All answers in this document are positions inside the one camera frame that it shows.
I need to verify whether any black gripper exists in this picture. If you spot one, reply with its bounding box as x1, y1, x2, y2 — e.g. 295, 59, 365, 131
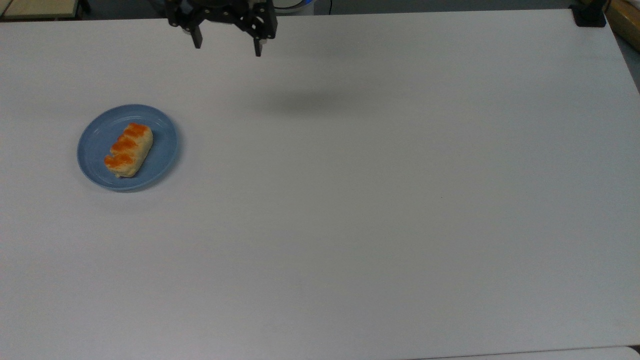
166, 0, 278, 57

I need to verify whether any orange-topped bread loaf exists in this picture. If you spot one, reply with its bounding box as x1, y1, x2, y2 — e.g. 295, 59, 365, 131
103, 122, 154, 179

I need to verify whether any blue round plate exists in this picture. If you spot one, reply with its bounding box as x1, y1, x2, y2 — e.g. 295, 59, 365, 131
76, 103, 179, 192

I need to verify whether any beige board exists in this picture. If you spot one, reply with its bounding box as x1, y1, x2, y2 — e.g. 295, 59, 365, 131
0, 0, 82, 20

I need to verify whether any black table clamp base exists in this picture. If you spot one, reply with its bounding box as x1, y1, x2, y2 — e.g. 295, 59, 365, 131
569, 2, 607, 28

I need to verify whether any brown wooden box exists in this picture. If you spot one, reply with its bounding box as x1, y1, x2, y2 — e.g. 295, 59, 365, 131
606, 0, 640, 52

